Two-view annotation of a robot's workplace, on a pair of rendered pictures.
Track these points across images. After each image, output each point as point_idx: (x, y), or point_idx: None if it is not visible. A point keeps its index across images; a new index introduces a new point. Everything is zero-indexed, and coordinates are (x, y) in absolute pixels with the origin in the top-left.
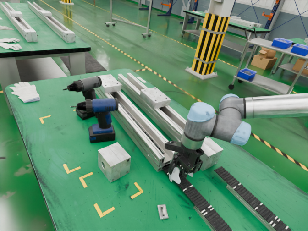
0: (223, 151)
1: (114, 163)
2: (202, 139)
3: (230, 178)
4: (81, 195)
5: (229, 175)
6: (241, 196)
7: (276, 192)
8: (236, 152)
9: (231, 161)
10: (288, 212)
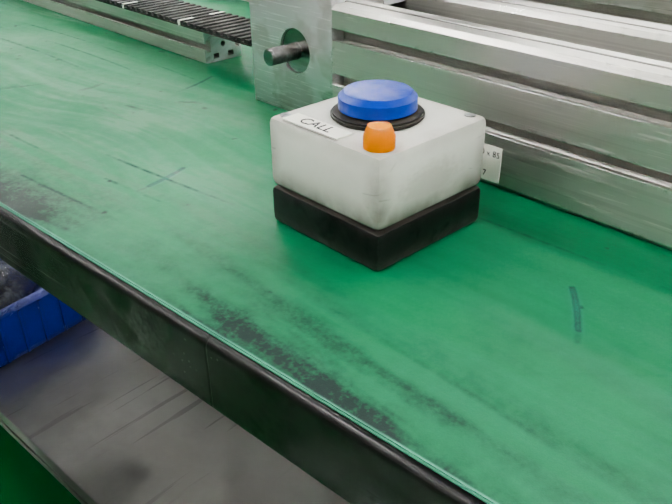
0: (174, 146)
1: None
2: None
3: (224, 23)
4: None
5: (220, 28)
6: (199, 5)
7: None
8: (65, 155)
9: (145, 118)
10: (3, 44)
